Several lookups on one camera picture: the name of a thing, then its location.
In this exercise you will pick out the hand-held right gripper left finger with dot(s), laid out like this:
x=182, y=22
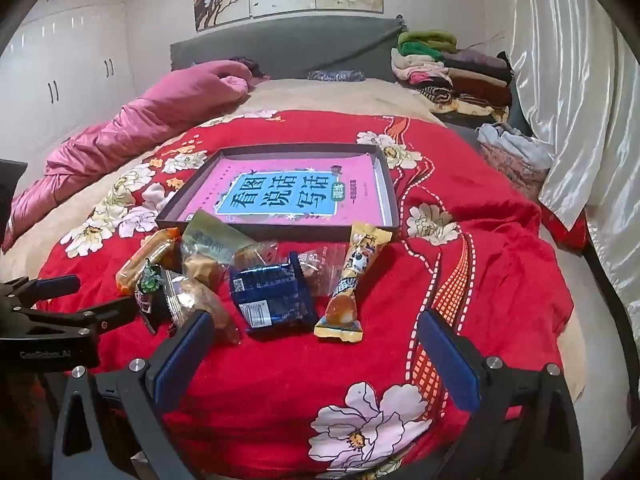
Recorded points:
x=182, y=360

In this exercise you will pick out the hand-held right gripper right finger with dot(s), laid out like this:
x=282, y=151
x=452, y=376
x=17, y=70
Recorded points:
x=447, y=365

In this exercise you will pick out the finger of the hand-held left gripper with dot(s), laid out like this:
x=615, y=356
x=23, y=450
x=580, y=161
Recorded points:
x=52, y=287
x=100, y=316

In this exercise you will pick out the brown chocolate bar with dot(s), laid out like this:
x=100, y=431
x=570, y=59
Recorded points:
x=147, y=310

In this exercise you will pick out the black green snack packet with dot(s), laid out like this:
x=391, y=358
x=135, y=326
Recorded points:
x=150, y=282

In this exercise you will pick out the clear brown pastry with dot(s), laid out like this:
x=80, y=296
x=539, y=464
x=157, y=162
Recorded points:
x=197, y=300

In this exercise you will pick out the orange rice cracker packet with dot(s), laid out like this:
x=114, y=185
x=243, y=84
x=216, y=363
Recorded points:
x=145, y=260

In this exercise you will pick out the blue snack packet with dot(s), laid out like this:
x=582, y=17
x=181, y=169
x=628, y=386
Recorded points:
x=272, y=295

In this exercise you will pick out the green tinted pastry packet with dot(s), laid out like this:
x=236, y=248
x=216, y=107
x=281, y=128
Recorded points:
x=210, y=245

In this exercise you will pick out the yellow long snack packet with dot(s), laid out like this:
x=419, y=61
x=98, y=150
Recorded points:
x=350, y=270

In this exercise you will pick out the clear packet of small cakes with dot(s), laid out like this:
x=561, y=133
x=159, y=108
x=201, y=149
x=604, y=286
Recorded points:
x=317, y=272

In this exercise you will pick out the shallow pink printed box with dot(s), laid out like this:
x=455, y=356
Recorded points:
x=300, y=233

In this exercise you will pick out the red floral blanket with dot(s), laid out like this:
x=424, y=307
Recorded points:
x=300, y=385

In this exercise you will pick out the pink quilt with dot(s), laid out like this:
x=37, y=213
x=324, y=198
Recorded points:
x=125, y=130

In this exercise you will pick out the pink and blue book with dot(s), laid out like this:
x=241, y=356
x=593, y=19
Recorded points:
x=280, y=195

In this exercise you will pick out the crumpled light clothes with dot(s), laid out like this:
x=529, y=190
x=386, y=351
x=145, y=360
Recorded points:
x=515, y=152

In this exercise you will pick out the white wardrobe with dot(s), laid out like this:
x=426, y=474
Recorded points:
x=65, y=60

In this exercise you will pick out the pile of folded clothes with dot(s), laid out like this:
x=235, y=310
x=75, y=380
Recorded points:
x=450, y=75

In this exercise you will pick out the white satin curtain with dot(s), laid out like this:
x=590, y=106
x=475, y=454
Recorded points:
x=575, y=85

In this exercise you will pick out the dark patterned cushion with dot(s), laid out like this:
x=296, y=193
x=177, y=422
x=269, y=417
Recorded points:
x=335, y=76

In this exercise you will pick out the grey bed headboard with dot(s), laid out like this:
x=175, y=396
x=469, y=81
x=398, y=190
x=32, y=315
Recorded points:
x=300, y=45

